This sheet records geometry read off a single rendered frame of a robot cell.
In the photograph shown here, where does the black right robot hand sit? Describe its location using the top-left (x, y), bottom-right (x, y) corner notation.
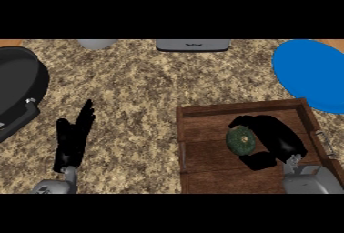
top-left (228, 114), bottom-right (309, 172)

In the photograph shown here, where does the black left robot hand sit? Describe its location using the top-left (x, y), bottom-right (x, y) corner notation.
top-left (52, 98), bottom-right (98, 174)

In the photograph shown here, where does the green round squash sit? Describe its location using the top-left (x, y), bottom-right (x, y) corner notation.
top-left (225, 127), bottom-right (259, 157)

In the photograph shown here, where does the brown wooden tray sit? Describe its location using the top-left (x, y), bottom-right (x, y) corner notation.
top-left (174, 97), bottom-right (344, 195)

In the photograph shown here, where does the blue plate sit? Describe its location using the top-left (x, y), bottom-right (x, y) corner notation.
top-left (272, 39), bottom-right (344, 115)

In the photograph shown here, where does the black pan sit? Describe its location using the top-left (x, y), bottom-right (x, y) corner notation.
top-left (0, 46), bottom-right (52, 144)

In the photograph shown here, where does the pale grey round container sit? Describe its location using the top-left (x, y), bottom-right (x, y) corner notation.
top-left (77, 39), bottom-right (118, 51)

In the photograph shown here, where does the grey appliance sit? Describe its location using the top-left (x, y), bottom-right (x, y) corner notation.
top-left (155, 39), bottom-right (232, 53)

